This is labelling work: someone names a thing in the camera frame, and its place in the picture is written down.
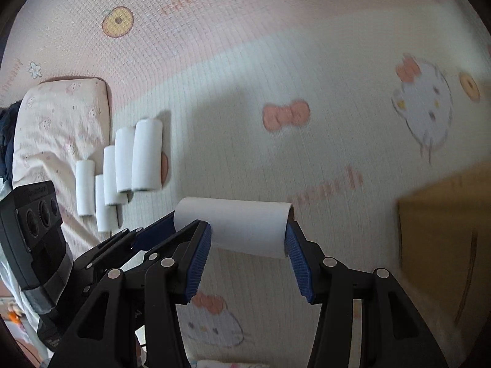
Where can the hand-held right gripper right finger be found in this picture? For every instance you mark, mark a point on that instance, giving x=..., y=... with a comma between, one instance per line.
x=297, y=266

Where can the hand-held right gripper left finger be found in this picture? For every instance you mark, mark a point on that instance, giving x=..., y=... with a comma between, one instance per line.
x=199, y=264

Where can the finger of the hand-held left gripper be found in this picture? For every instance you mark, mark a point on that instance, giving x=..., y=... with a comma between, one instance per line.
x=157, y=232
x=111, y=247

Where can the white paper tube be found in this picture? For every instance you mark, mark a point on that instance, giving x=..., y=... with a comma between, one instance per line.
x=238, y=226

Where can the pile of white tubes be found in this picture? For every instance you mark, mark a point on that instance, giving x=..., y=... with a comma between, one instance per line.
x=145, y=153

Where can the brown cardboard box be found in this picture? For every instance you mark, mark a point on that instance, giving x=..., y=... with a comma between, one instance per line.
x=433, y=245

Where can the dark blue cloth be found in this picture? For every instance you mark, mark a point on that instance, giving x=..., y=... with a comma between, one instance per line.
x=7, y=142

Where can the pink printed pillow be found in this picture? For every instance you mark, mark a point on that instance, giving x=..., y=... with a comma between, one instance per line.
x=57, y=122

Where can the pink cartoon cat mat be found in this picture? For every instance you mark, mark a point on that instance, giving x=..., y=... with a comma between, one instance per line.
x=268, y=142

